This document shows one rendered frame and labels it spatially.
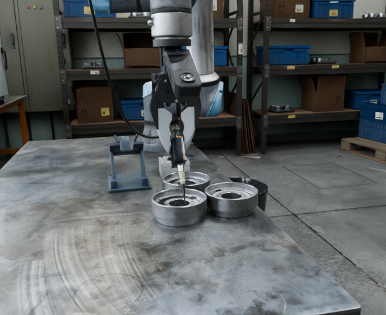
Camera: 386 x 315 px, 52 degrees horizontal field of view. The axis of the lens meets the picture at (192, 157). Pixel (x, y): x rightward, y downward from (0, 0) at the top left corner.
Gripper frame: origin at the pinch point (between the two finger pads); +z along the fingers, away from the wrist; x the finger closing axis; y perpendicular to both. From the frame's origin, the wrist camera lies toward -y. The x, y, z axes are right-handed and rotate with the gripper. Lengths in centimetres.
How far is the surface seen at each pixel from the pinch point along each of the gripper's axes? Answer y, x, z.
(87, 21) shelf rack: 344, 24, -51
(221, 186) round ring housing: 2.8, -9.7, 9.7
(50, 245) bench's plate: -9.7, 23.2, 12.9
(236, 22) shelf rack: 343, -128, -51
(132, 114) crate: 354, -15, 43
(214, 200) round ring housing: -5.2, -6.1, 9.5
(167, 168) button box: 20.5, -1.2, 10.0
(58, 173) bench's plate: 34.8, 26.6, 13.2
